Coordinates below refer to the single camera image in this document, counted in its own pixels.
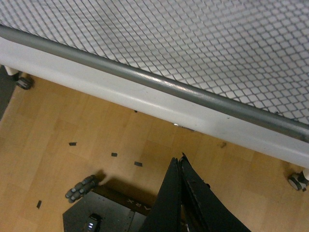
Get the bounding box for left table caster wheel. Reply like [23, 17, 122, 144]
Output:
[16, 77, 34, 90]

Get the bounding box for table caster wheel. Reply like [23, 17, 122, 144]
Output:
[16, 77, 34, 90]
[288, 171, 309, 192]

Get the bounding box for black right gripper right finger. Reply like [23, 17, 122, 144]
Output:
[180, 154, 250, 232]

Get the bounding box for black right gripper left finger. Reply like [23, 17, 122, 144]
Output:
[139, 158, 182, 232]

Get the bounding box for right table caster wheel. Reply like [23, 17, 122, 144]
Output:
[288, 171, 309, 192]

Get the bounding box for silver mesh three-tier rack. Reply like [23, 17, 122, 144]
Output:
[0, 0, 309, 143]

